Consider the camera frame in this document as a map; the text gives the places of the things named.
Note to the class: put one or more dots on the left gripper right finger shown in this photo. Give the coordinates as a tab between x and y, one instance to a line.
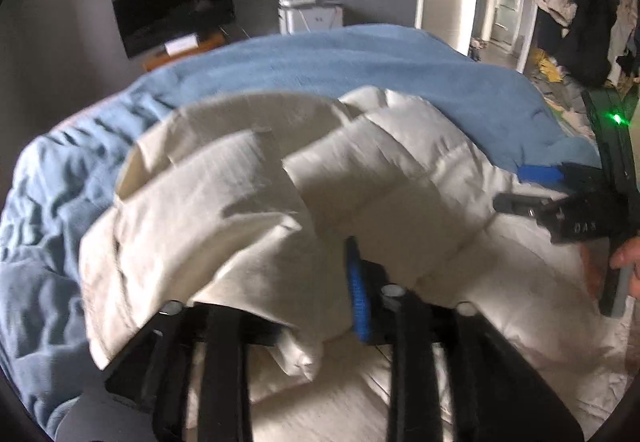
451	372

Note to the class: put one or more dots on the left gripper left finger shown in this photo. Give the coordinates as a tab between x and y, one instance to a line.
143	393

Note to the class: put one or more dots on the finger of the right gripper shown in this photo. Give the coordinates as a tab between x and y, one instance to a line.
520	205
546	175

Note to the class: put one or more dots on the cream hooded puffer jacket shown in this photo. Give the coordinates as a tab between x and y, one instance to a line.
247	200

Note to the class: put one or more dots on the pile of hanging clothes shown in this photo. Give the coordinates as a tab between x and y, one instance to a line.
595	42

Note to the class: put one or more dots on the person's right hand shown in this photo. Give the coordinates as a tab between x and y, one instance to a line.
595	266

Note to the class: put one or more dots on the blue fleece bed blanket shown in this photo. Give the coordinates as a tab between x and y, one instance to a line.
65	180

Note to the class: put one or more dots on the small white box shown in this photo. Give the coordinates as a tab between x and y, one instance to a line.
181	45

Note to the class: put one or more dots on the wooden nightstand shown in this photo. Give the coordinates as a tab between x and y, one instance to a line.
160	59

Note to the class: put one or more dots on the black monitor screen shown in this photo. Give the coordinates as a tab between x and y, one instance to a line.
147	24

